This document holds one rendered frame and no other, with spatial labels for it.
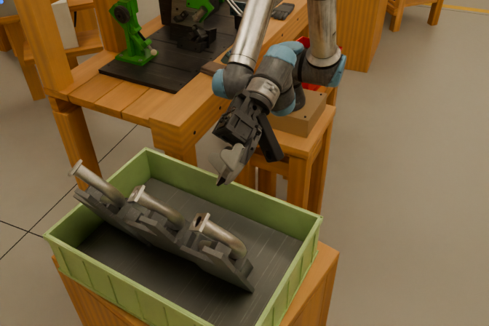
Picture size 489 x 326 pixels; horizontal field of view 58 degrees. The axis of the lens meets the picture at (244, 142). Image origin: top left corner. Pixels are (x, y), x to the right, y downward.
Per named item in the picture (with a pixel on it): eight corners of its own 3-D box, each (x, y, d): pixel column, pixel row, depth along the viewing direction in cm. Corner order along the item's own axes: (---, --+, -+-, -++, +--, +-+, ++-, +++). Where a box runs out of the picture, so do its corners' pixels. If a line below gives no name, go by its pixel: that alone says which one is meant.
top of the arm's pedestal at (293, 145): (335, 114, 182) (336, 106, 179) (308, 160, 160) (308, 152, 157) (264, 96, 193) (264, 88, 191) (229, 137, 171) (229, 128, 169)
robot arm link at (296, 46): (276, 68, 170) (276, 35, 162) (310, 74, 165) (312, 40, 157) (265, 83, 161) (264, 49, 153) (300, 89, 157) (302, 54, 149)
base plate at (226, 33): (283, 2, 258) (283, -1, 257) (177, 95, 182) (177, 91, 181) (220, -8, 273) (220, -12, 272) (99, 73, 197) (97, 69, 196)
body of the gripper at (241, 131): (209, 135, 99) (233, 93, 103) (239, 156, 102) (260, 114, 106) (225, 129, 92) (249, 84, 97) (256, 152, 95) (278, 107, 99)
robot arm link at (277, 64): (300, 68, 110) (297, 44, 103) (283, 102, 106) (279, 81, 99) (271, 60, 113) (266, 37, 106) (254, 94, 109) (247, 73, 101)
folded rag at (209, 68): (199, 72, 192) (199, 66, 190) (211, 65, 197) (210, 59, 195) (217, 79, 188) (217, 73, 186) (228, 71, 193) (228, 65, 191)
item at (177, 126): (316, 15, 275) (318, -9, 265) (183, 158, 171) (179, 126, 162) (295, 12, 280) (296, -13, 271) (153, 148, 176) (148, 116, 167)
